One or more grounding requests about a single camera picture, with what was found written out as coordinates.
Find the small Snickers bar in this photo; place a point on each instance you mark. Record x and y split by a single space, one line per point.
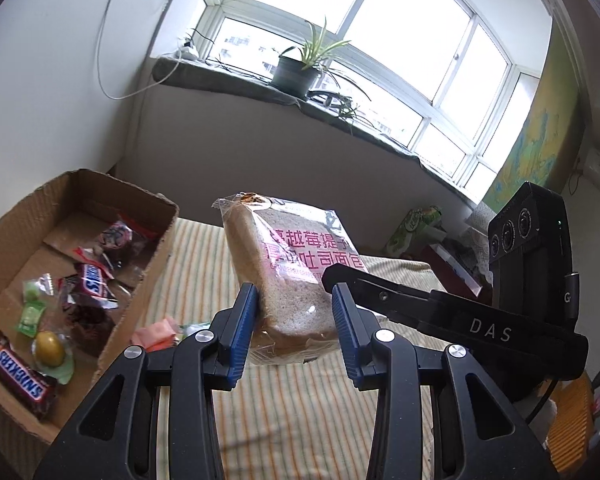
87 286

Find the gold round candy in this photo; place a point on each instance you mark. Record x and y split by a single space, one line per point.
53 356

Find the red box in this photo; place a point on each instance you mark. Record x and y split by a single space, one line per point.
454 277

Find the wall map poster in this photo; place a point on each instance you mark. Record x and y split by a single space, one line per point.
550 138

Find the potted spider plant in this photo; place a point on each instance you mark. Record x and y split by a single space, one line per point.
299 67

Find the green carton box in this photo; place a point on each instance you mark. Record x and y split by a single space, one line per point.
404 238

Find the white green candy packet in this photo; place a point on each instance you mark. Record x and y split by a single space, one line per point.
191 329

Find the brown cardboard box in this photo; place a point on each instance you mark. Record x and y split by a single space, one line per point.
45 234

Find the large Snickers bar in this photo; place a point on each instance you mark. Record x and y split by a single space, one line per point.
33 389

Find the sliced bread loaf bag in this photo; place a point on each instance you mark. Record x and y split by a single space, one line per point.
283 248

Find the small trailing plant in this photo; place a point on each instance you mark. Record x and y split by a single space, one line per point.
339 108

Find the green candy wrapper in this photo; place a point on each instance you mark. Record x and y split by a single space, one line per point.
37 296

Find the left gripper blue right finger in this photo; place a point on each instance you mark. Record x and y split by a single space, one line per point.
355 328

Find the pink candy wrapper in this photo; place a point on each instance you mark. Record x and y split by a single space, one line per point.
157 336

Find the red clear snack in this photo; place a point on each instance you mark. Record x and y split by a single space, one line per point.
89 328
116 245

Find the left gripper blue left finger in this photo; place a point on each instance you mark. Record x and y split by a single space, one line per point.
233 330

